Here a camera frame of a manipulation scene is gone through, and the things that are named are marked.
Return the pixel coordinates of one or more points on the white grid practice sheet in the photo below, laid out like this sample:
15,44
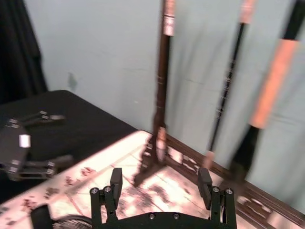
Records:
107,155

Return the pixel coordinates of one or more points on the black curtain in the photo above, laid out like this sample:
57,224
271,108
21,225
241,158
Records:
14,47

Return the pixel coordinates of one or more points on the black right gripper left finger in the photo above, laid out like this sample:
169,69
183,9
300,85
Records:
116,186

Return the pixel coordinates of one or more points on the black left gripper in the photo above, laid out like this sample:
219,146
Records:
10,148

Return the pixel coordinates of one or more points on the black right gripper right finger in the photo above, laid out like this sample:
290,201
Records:
205,188

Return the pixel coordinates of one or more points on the black cylinder object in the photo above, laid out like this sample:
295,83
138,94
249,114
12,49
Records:
41,217

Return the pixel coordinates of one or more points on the black table cloth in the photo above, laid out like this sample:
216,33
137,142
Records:
83,119

